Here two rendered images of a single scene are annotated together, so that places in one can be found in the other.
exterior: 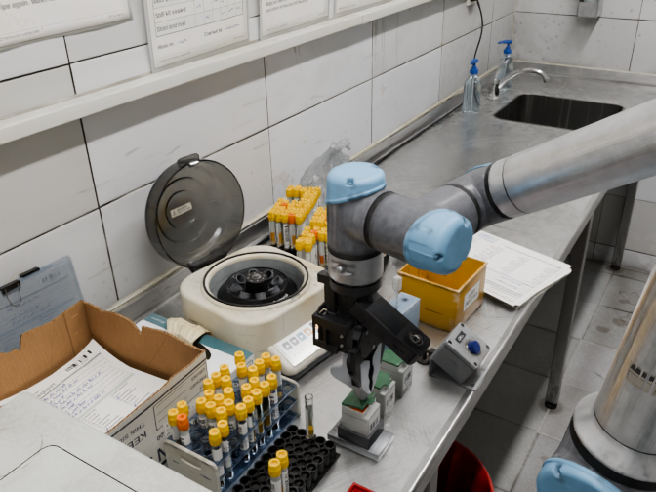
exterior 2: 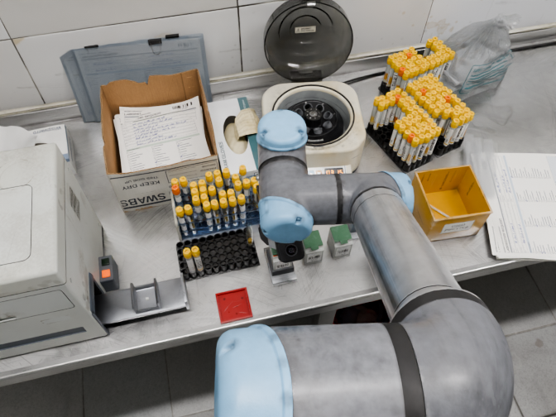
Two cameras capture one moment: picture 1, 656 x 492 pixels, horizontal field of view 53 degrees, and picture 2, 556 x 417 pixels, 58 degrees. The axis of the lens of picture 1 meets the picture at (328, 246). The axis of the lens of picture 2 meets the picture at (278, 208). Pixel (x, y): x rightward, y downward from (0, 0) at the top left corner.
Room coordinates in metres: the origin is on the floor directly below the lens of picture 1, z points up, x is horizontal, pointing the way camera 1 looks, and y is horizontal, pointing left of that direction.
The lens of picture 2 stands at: (0.39, -0.38, 1.89)
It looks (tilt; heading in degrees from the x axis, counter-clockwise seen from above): 57 degrees down; 43
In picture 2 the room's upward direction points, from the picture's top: 1 degrees clockwise
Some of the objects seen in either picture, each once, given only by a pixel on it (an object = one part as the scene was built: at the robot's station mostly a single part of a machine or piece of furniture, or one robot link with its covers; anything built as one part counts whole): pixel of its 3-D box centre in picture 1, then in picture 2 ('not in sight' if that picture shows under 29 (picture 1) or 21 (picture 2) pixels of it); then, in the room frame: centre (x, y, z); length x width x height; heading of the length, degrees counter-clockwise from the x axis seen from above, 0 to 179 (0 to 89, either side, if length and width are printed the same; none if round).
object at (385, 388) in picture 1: (377, 393); (311, 247); (0.83, -0.07, 0.91); 0.05 x 0.04 x 0.07; 57
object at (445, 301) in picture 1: (441, 288); (446, 203); (1.13, -0.23, 0.93); 0.13 x 0.13 x 0.10; 53
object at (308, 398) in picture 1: (309, 422); (249, 237); (0.75, 0.03, 0.93); 0.01 x 0.01 x 0.10
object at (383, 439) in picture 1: (360, 431); (280, 261); (0.77, -0.04, 0.89); 0.09 x 0.05 x 0.04; 57
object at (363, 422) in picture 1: (360, 418); (280, 256); (0.77, -0.04, 0.92); 0.05 x 0.04 x 0.06; 57
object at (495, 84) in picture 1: (521, 80); not in sight; (2.63, -0.79, 0.94); 0.24 x 0.17 x 0.14; 57
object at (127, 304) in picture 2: not in sight; (135, 299); (0.49, 0.10, 0.92); 0.21 x 0.07 x 0.05; 147
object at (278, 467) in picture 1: (281, 454); (215, 243); (0.69, 0.07, 0.93); 0.17 x 0.09 x 0.11; 148
